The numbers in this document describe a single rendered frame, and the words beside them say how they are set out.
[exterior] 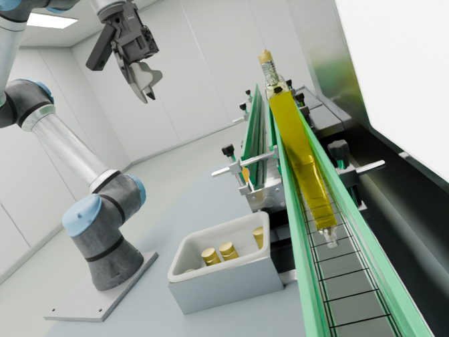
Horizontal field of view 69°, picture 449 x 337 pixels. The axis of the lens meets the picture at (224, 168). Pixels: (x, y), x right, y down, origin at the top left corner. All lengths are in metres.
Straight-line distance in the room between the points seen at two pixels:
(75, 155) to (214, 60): 5.83
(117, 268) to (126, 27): 0.61
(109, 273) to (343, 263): 0.66
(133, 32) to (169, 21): 6.15
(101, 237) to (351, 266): 0.66
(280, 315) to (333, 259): 0.19
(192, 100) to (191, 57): 0.85
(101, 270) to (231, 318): 0.43
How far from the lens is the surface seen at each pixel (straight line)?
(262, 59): 0.90
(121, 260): 0.97
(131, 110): 7.33
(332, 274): 0.47
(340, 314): 0.42
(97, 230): 0.93
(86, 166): 1.05
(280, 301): 0.66
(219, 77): 6.75
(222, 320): 0.68
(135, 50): 0.81
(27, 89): 1.13
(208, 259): 0.76
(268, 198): 0.78
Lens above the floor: 1.18
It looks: 16 degrees down
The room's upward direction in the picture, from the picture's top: 24 degrees counter-clockwise
